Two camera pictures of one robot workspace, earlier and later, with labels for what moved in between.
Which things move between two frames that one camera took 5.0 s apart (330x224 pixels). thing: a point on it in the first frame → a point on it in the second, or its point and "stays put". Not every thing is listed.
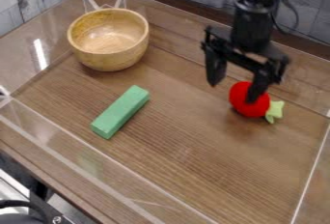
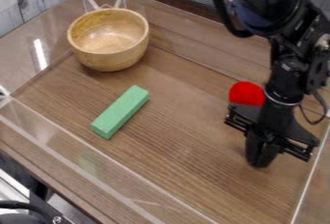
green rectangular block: (120, 111) stays put
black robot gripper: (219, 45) → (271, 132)
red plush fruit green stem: (261, 108) stays put
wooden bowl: (108, 39) stays put
